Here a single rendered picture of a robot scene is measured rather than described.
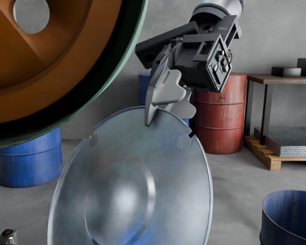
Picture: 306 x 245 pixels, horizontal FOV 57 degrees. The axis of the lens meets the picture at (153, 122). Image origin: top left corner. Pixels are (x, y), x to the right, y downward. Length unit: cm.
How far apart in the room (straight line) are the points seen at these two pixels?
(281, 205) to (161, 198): 124
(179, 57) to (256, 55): 344
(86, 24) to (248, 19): 329
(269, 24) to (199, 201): 366
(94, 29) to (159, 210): 42
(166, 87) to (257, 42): 348
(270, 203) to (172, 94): 118
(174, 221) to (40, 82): 46
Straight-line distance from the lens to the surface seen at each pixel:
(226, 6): 50
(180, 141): 37
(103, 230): 41
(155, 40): 50
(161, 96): 40
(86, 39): 65
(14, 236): 65
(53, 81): 68
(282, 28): 399
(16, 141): 70
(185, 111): 42
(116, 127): 46
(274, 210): 156
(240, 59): 380
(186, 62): 43
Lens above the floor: 114
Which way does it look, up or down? 14 degrees down
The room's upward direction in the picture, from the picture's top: straight up
